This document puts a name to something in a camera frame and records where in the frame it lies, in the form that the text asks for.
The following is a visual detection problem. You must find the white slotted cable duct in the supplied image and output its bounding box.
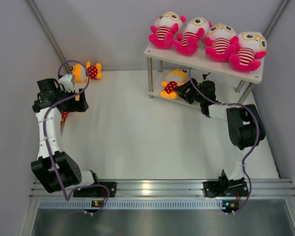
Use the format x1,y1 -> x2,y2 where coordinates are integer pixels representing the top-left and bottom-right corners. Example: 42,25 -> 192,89
39,200 -> 228,210

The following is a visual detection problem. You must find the pink panda plush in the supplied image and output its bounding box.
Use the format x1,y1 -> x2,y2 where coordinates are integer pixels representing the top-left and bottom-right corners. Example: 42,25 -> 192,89
229,31 -> 267,73
172,17 -> 213,56
148,11 -> 186,50
205,23 -> 238,62

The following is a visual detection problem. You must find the orange plush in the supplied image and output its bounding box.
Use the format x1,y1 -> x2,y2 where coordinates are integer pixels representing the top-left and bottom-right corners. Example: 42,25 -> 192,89
69,61 -> 102,83
60,111 -> 69,134

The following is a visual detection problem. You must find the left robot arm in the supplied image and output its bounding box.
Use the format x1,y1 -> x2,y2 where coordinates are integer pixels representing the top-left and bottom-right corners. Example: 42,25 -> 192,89
31,74 -> 101,196

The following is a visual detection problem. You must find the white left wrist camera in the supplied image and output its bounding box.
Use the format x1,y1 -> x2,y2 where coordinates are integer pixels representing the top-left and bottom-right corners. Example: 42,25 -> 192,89
58,74 -> 75,92

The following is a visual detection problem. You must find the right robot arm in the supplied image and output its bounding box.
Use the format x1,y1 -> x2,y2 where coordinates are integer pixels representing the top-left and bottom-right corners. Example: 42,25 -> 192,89
174,78 -> 265,198

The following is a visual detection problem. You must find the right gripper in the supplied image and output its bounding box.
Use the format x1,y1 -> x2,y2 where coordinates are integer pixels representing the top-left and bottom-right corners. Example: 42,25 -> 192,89
174,78 -> 206,104

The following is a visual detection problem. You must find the orange plush polka dress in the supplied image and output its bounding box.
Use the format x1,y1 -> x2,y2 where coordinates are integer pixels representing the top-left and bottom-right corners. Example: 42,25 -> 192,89
160,69 -> 187,100

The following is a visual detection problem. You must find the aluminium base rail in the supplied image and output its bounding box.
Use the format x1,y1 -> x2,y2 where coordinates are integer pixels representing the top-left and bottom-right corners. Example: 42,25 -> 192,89
29,178 -> 295,200

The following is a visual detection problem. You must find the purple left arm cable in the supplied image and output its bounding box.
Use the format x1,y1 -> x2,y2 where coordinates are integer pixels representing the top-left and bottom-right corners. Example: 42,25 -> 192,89
43,59 -> 110,216

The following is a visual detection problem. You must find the white two-tier shelf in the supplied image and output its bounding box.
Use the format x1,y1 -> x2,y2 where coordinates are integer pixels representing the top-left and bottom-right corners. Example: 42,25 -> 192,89
145,44 -> 265,104

